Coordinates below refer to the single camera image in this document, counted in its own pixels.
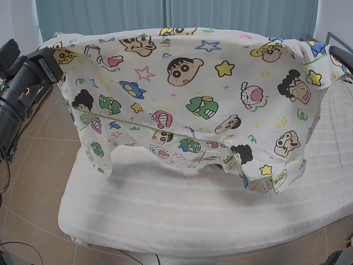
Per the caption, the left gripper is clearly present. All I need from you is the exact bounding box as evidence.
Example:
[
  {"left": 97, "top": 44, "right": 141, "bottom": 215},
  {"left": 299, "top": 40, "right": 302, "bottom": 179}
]
[{"left": 0, "top": 48, "right": 64, "bottom": 121}]

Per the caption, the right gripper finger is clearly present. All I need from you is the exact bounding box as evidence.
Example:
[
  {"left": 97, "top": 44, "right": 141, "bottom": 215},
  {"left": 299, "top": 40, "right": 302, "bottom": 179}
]
[{"left": 330, "top": 46, "right": 353, "bottom": 66}]

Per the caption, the white printed pyjama top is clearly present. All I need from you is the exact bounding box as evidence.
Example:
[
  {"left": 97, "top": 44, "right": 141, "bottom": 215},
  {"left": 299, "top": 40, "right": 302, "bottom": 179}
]
[{"left": 39, "top": 26, "right": 353, "bottom": 197}]

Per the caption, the bed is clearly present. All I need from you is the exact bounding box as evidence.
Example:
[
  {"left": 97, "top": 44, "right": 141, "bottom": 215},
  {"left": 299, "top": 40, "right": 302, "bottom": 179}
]
[{"left": 41, "top": 27, "right": 353, "bottom": 259}]

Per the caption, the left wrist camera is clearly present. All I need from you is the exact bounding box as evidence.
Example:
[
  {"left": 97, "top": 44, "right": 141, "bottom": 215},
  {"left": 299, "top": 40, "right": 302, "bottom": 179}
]
[{"left": 0, "top": 39, "right": 23, "bottom": 80}]

